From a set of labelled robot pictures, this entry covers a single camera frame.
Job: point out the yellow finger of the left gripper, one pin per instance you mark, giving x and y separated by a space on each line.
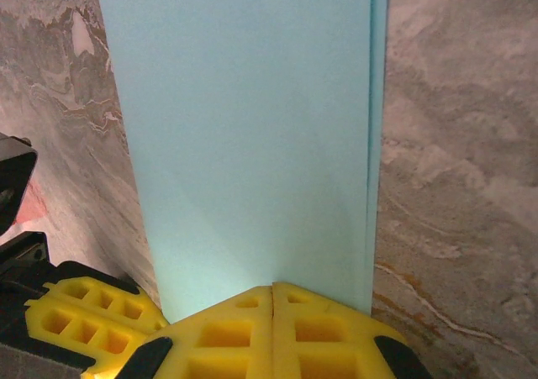
42 318
71 291

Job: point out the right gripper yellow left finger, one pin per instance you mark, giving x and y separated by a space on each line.
227 337

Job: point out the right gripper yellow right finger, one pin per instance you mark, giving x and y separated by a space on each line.
336 337

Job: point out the light blue paper sheet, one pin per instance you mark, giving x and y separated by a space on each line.
252 122

